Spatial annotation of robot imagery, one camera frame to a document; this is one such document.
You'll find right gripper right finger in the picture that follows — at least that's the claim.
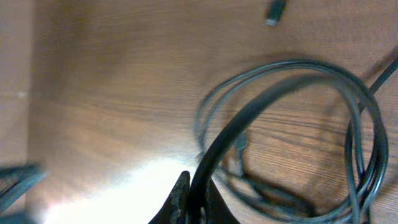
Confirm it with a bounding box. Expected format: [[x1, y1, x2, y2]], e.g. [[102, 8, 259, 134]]
[[204, 179, 239, 224]]

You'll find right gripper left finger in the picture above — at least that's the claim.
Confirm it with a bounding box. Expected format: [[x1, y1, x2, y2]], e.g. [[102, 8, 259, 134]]
[[149, 171, 190, 224]]

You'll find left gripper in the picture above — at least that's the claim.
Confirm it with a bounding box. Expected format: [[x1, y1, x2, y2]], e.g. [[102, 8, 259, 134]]
[[1, 164, 46, 213]]

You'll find thick black usb cable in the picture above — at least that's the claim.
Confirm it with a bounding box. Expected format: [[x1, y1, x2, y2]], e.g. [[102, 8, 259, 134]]
[[186, 0, 398, 224]]

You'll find thin black usb cable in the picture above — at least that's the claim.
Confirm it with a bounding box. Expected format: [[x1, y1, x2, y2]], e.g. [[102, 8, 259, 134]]
[[193, 58, 389, 224]]

